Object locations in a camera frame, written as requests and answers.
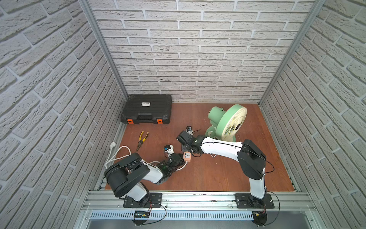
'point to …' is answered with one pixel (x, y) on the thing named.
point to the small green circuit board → (141, 214)
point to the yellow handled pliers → (140, 141)
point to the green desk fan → (225, 124)
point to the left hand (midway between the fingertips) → (182, 151)
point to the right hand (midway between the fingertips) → (187, 144)
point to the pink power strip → (187, 156)
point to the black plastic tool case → (152, 108)
